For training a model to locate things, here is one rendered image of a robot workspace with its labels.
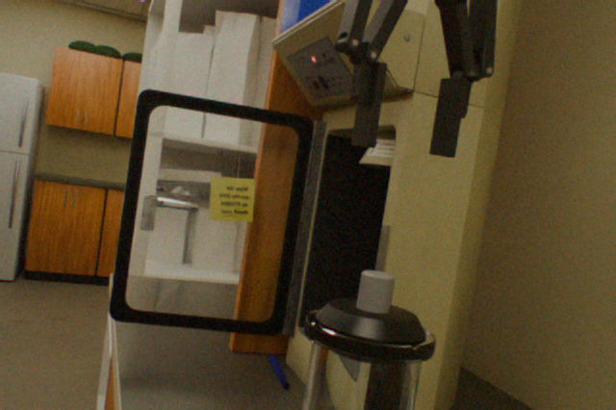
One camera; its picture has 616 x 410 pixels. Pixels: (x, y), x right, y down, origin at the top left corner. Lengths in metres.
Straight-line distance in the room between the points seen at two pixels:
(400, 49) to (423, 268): 0.29
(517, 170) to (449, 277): 0.49
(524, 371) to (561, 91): 0.54
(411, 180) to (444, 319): 0.20
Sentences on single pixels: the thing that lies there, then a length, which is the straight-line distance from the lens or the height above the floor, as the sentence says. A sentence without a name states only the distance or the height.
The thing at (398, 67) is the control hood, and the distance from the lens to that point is 0.75.
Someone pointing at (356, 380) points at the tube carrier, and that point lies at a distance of 0.45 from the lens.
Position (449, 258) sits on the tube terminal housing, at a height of 1.20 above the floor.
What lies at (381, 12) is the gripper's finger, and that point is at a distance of 0.50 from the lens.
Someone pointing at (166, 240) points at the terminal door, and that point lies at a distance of 1.01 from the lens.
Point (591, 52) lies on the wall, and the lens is 1.18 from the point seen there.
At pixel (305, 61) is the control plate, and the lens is 0.94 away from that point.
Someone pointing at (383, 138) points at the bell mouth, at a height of 1.36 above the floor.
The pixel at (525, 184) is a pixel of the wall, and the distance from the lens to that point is 1.22.
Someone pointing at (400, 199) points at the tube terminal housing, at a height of 1.27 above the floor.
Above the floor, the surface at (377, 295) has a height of 1.19.
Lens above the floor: 1.28
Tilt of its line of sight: 3 degrees down
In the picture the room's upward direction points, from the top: 9 degrees clockwise
